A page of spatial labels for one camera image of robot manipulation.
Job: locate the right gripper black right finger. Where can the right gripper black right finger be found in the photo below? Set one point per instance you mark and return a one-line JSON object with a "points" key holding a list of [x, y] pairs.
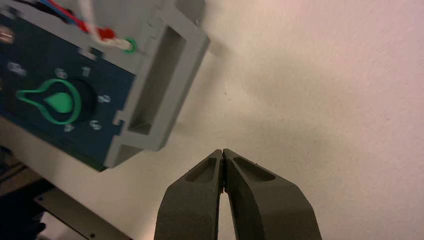
{"points": [[268, 208]]}

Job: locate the grey metal bracket plate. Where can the grey metal bracket plate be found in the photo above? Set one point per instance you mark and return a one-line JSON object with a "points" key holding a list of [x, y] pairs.
{"points": [[76, 215]]}

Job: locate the grey box with blue panel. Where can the grey box with blue panel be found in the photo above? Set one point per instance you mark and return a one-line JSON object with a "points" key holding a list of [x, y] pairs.
{"points": [[109, 86]]}

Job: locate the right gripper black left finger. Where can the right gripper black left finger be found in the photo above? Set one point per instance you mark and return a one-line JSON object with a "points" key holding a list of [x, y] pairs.
{"points": [[188, 208]]}

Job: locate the green rotary knob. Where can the green rotary knob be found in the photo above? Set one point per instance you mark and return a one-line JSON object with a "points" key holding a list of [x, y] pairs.
{"points": [[61, 102]]}

